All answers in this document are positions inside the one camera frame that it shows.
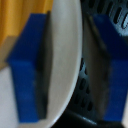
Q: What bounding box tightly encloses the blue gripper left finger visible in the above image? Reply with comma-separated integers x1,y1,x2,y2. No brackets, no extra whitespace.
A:
6,11,56,124

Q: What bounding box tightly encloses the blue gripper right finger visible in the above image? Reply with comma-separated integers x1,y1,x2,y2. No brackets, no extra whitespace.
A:
86,13,128,123

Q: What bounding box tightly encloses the black air fryer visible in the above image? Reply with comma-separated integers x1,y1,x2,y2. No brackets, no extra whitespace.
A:
49,0,128,128

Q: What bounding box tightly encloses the yellow food piece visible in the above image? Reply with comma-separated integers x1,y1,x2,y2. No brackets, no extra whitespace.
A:
0,0,54,48

